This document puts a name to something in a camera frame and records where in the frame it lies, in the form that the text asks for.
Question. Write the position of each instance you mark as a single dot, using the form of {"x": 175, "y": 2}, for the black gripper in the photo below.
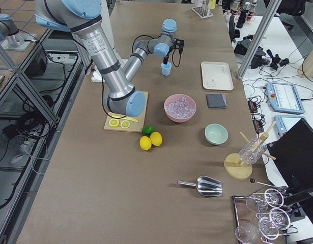
{"x": 165, "y": 60}

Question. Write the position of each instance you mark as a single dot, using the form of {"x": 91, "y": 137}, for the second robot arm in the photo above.
{"x": 11, "y": 39}

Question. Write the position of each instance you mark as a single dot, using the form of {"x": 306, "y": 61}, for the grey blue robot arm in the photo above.
{"x": 83, "y": 18}

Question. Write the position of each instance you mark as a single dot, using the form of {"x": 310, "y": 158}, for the light blue cup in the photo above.
{"x": 166, "y": 69}

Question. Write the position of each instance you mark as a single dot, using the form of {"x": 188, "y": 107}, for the clear ice cubes pile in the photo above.
{"x": 180, "y": 108}

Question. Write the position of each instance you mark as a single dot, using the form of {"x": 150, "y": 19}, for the wooden cup drying stand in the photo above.
{"x": 235, "y": 167}

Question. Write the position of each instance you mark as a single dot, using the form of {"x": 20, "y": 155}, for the steel ice scoop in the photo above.
{"x": 206, "y": 186}

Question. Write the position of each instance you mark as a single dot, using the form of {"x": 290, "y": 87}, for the pink bowl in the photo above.
{"x": 175, "y": 96}

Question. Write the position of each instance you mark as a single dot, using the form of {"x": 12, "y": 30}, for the cream rabbit tray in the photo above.
{"x": 216, "y": 76}

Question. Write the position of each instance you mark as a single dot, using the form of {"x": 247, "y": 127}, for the grey folded cloth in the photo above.
{"x": 216, "y": 100}

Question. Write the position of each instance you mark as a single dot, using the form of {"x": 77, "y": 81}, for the yellow plastic knife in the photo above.
{"x": 124, "y": 117}

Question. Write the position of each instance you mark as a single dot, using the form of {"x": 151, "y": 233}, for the green lime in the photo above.
{"x": 148, "y": 130}

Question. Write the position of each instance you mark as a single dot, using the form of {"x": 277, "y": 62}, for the wooden cutting board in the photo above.
{"x": 136, "y": 124}

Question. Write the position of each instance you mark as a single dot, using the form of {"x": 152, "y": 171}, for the lemon slice lower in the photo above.
{"x": 125, "y": 124}

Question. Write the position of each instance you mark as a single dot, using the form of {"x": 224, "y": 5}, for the lemon slice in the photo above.
{"x": 125, "y": 124}
{"x": 113, "y": 122}

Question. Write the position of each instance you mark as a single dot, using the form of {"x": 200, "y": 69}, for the yellow lemon upper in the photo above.
{"x": 156, "y": 138}

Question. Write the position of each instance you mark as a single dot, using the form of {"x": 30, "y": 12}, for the yellow lemon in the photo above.
{"x": 145, "y": 143}
{"x": 156, "y": 138}

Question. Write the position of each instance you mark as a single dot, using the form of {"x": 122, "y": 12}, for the lemon slice upper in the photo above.
{"x": 113, "y": 122}

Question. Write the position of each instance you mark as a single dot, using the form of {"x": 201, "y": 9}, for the yellow lemon lower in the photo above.
{"x": 145, "y": 143}

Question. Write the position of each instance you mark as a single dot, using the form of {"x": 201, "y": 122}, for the light green bowl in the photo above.
{"x": 216, "y": 134}

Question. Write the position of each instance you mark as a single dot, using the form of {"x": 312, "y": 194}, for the blue teach pendant upper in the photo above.
{"x": 284, "y": 97}

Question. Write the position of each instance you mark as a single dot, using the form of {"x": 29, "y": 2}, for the blue teach pendant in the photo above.
{"x": 286, "y": 122}
{"x": 284, "y": 97}

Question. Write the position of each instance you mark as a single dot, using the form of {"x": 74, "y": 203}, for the clear glass on stand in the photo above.
{"x": 252, "y": 151}

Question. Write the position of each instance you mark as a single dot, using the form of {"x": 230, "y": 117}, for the blue teach pendant lower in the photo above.
{"x": 286, "y": 122}

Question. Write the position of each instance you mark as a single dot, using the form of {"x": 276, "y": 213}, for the black monitor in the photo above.
{"x": 294, "y": 156}

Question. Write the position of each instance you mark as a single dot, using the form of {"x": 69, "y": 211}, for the wine glass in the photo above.
{"x": 260, "y": 202}

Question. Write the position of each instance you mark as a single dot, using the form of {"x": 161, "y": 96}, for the black glass rack tray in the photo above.
{"x": 261, "y": 227}

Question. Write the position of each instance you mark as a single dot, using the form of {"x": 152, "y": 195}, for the aluminium frame post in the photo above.
{"x": 261, "y": 30}

